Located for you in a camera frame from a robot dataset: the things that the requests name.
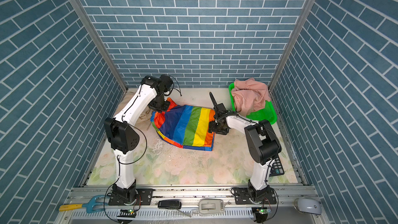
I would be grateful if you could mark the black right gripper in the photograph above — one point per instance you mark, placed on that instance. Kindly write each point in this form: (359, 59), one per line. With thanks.
(211, 128)

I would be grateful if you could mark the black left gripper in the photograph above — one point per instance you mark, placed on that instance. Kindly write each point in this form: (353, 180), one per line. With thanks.
(165, 109)

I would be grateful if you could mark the colourful striped shorts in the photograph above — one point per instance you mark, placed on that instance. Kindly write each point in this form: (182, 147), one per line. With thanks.
(185, 126)

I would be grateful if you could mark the pink cloth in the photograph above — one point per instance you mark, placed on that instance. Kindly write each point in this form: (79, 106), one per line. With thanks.
(249, 96)

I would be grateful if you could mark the beige drawstring shorts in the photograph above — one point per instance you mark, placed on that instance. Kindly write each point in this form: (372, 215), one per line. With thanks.
(144, 116)

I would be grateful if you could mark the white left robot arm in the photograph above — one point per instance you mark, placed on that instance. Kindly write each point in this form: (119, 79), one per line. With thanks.
(124, 136)

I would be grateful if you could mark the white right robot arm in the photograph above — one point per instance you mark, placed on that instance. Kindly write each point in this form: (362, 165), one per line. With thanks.
(263, 144)

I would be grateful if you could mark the green plastic basket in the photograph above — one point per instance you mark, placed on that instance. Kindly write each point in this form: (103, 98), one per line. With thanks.
(267, 113)

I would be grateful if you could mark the black calculator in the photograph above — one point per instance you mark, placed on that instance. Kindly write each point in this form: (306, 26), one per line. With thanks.
(277, 168)

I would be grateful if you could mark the black car key fob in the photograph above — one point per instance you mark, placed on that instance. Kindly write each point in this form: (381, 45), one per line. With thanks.
(170, 204)

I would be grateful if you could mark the right green lit circuit board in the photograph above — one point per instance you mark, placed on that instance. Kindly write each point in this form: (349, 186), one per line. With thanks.
(261, 214)

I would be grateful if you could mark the green lit circuit board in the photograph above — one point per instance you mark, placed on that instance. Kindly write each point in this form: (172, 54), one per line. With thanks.
(126, 216)
(261, 214)

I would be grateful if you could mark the left green lit circuit board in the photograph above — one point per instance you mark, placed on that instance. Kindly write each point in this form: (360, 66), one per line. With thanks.
(126, 216)

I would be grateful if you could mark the white computer mouse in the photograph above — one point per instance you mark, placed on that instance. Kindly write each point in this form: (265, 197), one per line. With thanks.
(307, 206)

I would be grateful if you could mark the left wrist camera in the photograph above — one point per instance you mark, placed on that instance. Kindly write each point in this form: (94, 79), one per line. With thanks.
(166, 84)

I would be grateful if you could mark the blue yellow handled tool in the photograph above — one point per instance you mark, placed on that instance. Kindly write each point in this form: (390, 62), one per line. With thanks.
(96, 204)

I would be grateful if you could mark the aluminium left corner post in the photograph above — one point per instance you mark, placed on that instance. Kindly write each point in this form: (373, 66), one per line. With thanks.
(87, 23)

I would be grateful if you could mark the aluminium corner post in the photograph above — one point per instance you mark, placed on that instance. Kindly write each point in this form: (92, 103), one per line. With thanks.
(87, 23)
(292, 40)

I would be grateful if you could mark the aluminium right corner post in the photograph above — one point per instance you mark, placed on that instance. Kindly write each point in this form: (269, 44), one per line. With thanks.
(292, 40)

